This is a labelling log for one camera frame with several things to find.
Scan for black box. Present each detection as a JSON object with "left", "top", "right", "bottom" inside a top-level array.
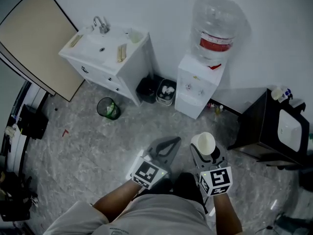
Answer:
[{"left": 19, "top": 103, "right": 49, "bottom": 141}]

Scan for dark wooden cabinet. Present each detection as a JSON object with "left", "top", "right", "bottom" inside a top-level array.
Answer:
[{"left": 227, "top": 88, "right": 310, "bottom": 167}]

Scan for clear water bottle red label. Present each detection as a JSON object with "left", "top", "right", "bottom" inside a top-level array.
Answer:
[{"left": 190, "top": 0, "right": 246, "bottom": 68}]

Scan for black cable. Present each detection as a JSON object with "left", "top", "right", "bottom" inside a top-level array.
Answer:
[{"left": 254, "top": 225, "right": 274, "bottom": 235}]

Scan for small white mug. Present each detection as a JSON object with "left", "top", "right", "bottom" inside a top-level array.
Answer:
[{"left": 270, "top": 87, "right": 283, "bottom": 101}]

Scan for black bag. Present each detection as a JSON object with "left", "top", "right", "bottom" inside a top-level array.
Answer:
[{"left": 0, "top": 171, "right": 39, "bottom": 222}]

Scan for white water dispenser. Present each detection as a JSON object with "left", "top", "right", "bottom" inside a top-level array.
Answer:
[{"left": 174, "top": 54, "right": 226, "bottom": 120}]

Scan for white paper cup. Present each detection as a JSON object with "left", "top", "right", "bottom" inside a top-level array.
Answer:
[{"left": 190, "top": 132, "right": 216, "bottom": 156}]

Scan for person's left forearm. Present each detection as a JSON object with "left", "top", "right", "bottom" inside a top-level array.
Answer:
[{"left": 92, "top": 180, "right": 140, "bottom": 221}]

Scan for white countertop basin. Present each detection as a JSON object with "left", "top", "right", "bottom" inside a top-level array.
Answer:
[{"left": 277, "top": 109, "right": 303, "bottom": 153}]

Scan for chrome faucet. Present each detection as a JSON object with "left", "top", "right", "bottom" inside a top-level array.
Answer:
[{"left": 92, "top": 15, "right": 111, "bottom": 34}]

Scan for black rectangular bin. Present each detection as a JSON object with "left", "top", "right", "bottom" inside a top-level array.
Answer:
[{"left": 135, "top": 76, "right": 159, "bottom": 104}]

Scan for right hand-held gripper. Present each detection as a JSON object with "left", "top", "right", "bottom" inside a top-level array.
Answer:
[{"left": 190, "top": 144, "right": 233, "bottom": 216}]

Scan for white rectangular bin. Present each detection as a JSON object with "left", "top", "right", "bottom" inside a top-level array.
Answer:
[{"left": 156, "top": 78, "right": 177, "bottom": 106}]

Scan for person's white shirt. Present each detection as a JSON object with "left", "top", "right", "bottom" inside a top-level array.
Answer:
[{"left": 43, "top": 193, "right": 216, "bottom": 235}]

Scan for crumpled white tissues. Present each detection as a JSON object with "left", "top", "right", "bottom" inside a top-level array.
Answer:
[{"left": 160, "top": 85, "right": 175, "bottom": 99}]

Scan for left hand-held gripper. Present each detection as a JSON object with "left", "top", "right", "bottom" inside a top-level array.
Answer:
[{"left": 126, "top": 136, "right": 182, "bottom": 190}]

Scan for person's right forearm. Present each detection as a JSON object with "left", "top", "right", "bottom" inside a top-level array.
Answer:
[{"left": 213, "top": 193, "right": 243, "bottom": 235}]

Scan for small wooden comb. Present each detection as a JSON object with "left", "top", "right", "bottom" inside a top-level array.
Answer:
[{"left": 69, "top": 33, "right": 84, "bottom": 48}]

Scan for person's black trousers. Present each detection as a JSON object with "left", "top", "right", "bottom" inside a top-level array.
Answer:
[{"left": 136, "top": 171, "right": 208, "bottom": 205}]

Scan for beige door panel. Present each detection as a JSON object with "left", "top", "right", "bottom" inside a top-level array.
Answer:
[{"left": 0, "top": 0, "right": 86, "bottom": 102}]

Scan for black mesh wastebasket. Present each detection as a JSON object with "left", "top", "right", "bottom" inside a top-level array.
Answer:
[{"left": 96, "top": 97, "right": 121, "bottom": 121}]

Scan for large wooden comb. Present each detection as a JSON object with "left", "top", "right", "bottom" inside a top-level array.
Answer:
[{"left": 116, "top": 44, "right": 128, "bottom": 63}]

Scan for white sink cabinet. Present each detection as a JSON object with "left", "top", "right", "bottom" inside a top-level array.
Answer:
[{"left": 58, "top": 25, "right": 154, "bottom": 107}]

